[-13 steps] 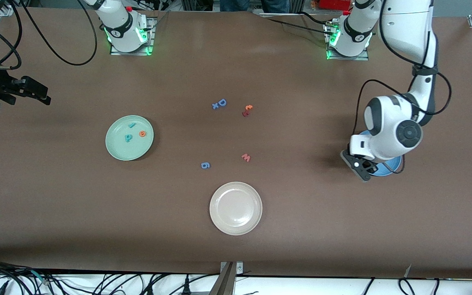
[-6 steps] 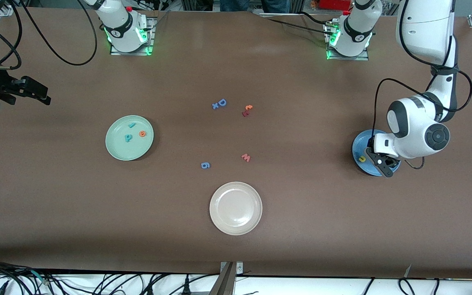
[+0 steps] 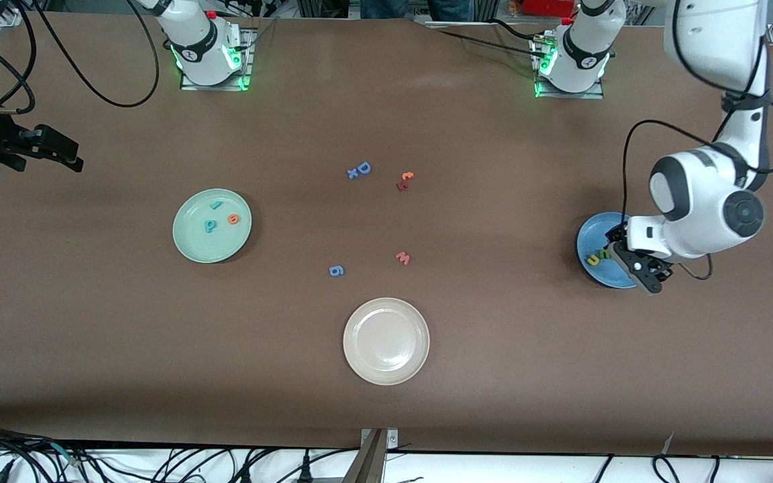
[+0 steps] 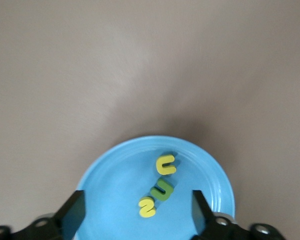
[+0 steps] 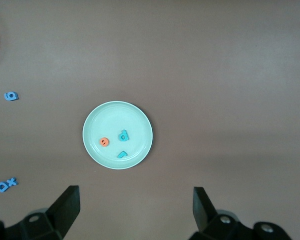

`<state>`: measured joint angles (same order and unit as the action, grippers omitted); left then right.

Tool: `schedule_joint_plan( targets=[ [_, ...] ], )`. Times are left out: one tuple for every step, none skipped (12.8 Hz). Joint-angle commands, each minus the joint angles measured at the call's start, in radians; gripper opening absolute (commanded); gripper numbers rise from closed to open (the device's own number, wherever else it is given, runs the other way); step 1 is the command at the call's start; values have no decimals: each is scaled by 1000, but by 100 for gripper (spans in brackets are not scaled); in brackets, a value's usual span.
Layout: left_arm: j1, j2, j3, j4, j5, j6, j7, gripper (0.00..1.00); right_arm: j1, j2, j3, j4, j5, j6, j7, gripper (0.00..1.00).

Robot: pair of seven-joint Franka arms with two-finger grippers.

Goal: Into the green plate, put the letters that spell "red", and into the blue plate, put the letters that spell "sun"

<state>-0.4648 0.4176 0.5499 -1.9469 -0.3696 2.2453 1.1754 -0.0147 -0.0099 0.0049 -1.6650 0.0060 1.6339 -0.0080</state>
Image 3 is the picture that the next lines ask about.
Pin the red box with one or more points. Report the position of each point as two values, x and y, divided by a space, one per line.
547 7

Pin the blue foam letter D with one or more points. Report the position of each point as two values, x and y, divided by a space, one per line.
362 168

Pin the person legs in jeans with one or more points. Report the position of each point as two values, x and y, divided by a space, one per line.
413 8

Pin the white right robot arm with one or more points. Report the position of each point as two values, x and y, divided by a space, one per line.
198 40

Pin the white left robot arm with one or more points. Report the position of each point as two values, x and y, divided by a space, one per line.
702 194

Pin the yellow foam letter u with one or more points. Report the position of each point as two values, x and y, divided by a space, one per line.
591 260

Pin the beige plate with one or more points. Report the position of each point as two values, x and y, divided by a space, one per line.
386 341

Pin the black power plug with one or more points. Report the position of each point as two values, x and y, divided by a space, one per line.
306 469

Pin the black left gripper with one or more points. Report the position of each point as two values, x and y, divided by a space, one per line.
615 236

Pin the light green plate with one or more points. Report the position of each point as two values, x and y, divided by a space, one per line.
205 245

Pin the grey paper flap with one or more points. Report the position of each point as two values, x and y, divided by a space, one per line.
668 444

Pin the blue plate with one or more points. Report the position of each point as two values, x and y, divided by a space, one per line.
591 231

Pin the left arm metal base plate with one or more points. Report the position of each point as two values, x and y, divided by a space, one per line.
594 95

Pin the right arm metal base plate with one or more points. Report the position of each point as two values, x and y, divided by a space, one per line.
215 86

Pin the metal table edge bracket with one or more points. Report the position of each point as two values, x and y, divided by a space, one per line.
370 456

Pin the blue foam letter g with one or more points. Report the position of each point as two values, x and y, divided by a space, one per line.
336 270

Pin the pink foam letter w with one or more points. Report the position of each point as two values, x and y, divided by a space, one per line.
402 257

